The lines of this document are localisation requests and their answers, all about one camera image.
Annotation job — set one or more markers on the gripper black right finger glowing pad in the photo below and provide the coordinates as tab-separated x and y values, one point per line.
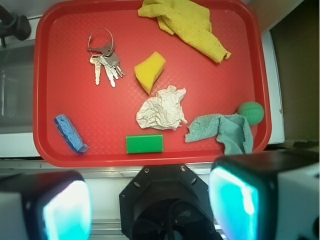
271	195

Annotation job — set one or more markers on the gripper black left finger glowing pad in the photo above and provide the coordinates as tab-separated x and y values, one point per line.
45	206

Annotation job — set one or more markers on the crumpled white paper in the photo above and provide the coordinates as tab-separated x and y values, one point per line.
163	111

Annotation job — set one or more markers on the blue sponge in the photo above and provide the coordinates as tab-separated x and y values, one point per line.
70	134

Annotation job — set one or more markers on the teal cloth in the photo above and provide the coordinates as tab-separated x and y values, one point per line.
233	131

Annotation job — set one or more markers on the green ball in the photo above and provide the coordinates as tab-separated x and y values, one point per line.
252	111

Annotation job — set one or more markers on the green rectangular block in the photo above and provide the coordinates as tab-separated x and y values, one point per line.
146	143

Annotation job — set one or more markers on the yellow sponge wedge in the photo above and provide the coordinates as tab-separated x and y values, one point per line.
148	71

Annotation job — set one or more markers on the silver key bunch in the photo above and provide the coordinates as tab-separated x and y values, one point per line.
105	57

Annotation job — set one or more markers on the black clamp knob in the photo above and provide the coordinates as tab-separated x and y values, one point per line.
14	25

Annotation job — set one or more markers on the yellow cloth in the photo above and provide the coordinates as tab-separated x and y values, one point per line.
190	22

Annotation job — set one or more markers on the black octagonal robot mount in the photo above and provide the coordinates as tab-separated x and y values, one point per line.
167	202

